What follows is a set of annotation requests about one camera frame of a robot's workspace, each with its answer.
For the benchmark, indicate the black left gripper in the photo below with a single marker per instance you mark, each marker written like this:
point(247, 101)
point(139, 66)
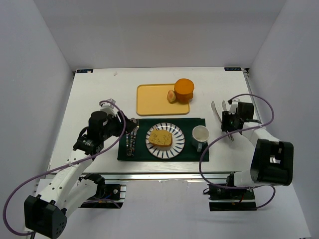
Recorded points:
point(123, 125)

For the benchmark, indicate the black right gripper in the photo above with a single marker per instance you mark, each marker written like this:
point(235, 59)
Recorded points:
point(227, 122)

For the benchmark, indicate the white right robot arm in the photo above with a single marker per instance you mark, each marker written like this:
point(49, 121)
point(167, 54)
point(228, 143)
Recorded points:
point(272, 162)

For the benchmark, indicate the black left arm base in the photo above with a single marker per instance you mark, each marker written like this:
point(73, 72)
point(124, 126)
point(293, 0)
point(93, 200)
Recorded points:
point(109, 195)

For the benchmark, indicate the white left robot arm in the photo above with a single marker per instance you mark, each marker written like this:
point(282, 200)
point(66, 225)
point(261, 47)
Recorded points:
point(47, 213)

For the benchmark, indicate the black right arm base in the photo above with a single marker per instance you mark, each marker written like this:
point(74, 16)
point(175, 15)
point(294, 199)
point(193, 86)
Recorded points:
point(229, 200)

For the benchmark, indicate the steel fork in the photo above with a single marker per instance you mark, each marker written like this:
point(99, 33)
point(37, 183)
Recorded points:
point(133, 139)

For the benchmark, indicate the steel table knife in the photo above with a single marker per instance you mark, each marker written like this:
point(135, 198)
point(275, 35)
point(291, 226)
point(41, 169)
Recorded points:
point(128, 145)

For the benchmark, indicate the dark green cloth placemat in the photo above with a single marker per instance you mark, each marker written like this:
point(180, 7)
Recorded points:
point(142, 152)

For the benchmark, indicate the yellow plastic tray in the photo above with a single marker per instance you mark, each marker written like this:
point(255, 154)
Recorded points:
point(152, 101)

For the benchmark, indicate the blue label sticker right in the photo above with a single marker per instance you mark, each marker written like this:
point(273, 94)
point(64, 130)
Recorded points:
point(232, 69)

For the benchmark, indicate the blue label sticker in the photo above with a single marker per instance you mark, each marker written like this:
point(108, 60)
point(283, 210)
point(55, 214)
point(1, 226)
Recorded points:
point(232, 69)
point(84, 71)

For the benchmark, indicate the grey ceramic mug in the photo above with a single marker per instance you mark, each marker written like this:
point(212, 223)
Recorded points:
point(200, 136)

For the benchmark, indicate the white blue striped plate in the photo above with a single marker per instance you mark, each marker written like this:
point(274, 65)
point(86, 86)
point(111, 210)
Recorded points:
point(178, 142)

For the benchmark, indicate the small pink filled roll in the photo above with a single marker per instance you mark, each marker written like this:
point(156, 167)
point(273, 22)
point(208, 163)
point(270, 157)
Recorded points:
point(171, 96)

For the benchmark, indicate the orange round cake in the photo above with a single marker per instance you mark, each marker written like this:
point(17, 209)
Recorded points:
point(183, 89)

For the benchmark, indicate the blue label sticker left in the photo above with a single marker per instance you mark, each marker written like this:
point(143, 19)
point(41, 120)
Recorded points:
point(84, 71)

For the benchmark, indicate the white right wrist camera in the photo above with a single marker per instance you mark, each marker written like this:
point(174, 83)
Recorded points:
point(233, 106)

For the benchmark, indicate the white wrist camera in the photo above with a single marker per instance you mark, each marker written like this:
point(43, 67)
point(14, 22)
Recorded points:
point(233, 106)
point(107, 107)

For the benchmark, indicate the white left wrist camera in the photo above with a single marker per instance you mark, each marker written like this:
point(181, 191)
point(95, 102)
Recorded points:
point(107, 107)

